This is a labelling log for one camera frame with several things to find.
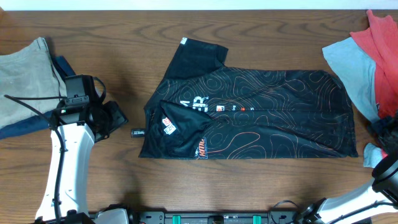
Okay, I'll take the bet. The black cycling jersey orange print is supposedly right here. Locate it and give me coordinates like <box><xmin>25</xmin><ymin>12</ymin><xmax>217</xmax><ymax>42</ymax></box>
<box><xmin>140</xmin><ymin>38</ymin><xmax>358</xmax><ymax>159</ymax></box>

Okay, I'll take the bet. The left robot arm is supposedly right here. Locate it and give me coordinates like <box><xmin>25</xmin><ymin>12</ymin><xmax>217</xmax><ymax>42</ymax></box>
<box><xmin>35</xmin><ymin>100</ymin><xmax>128</xmax><ymax>223</ymax></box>

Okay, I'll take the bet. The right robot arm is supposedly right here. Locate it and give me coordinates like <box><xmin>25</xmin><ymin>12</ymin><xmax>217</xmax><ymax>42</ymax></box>
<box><xmin>294</xmin><ymin>116</ymin><xmax>397</xmax><ymax>223</ymax></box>

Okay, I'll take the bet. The folded navy blue garment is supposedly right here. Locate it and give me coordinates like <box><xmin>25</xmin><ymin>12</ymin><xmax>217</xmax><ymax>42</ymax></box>
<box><xmin>0</xmin><ymin>56</ymin><xmax>76</xmax><ymax>139</ymax></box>

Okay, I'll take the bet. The light grey t-shirt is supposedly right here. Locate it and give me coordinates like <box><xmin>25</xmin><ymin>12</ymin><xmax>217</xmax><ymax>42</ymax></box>
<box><xmin>322</xmin><ymin>36</ymin><xmax>388</xmax><ymax>169</ymax></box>

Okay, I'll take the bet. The folded beige garment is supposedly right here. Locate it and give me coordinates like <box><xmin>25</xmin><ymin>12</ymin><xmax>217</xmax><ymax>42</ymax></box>
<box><xmin>1</xmin><ymin>37</ymin><xmax>67</xmax><ymax>128</ymax></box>

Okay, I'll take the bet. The red t-shirt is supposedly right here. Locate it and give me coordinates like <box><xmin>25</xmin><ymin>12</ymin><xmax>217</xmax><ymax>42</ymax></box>
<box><xmin>349</xmin><ymin>9</ymin><xmax>398</xmax><ymax>159</ymax></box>

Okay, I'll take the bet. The black mounting rail base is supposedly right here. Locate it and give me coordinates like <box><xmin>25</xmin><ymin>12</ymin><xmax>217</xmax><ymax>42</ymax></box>
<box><xmin>89</xmin><ymin>204</ymin><xmax>303</xmax><ymax>224</ymax></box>

